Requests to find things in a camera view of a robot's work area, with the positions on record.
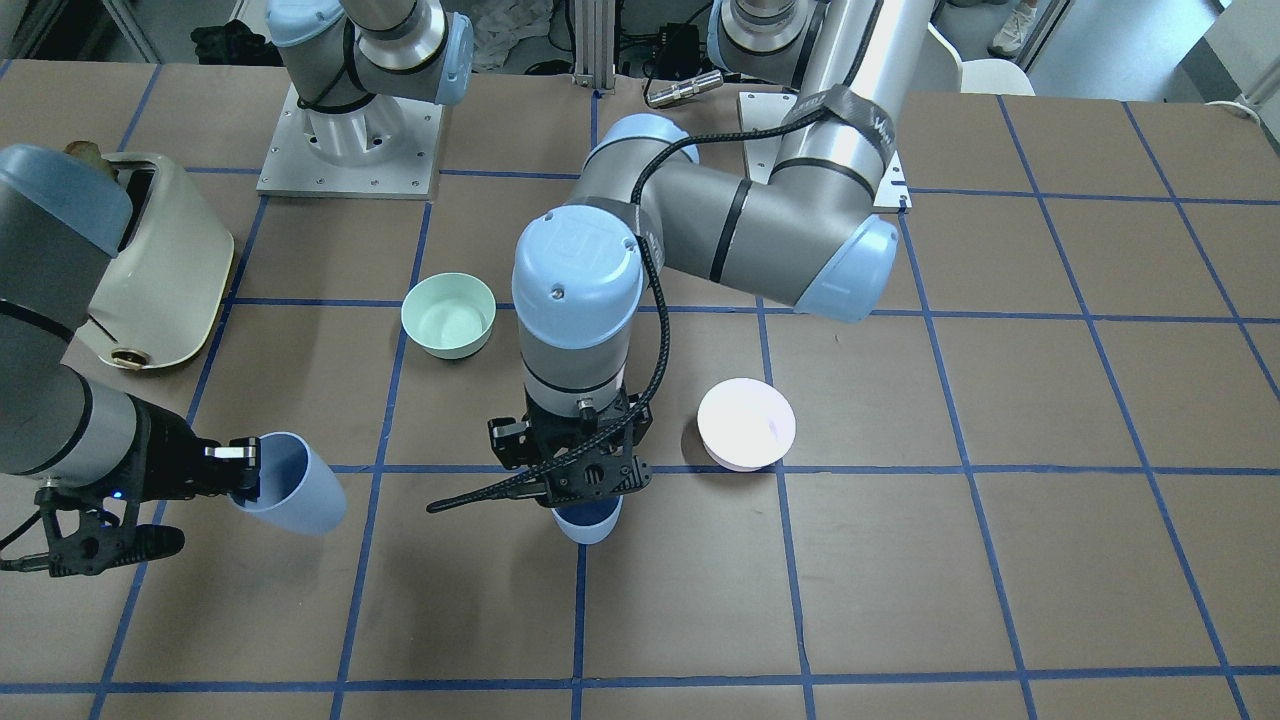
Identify black braided cable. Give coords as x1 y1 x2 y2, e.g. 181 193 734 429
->
428 95 851 514

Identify cream white appliance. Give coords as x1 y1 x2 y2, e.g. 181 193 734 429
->
64 141 234 372

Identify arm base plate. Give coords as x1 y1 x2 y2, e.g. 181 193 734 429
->
737 94 911 211
256 88 447 200

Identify aluminium frame post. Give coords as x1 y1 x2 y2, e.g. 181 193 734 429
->
566 0 617 94

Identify mint green bowl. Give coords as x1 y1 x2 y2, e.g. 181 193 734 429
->
399 272 497 360

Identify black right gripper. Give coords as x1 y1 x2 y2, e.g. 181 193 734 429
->
40 401 262 577

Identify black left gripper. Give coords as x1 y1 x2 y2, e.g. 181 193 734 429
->
488 388 653 509

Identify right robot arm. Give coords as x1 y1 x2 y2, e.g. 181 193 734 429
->
3 1 475 577

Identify white chair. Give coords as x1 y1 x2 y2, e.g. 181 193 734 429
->
910 23 1036 96

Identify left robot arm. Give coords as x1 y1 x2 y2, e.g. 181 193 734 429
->
431 1 933 512

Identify blue cup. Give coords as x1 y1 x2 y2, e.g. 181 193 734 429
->
230 432 347 536
552 496 625 544

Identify pink bowl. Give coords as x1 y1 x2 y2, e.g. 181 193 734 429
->
696 378 797 471

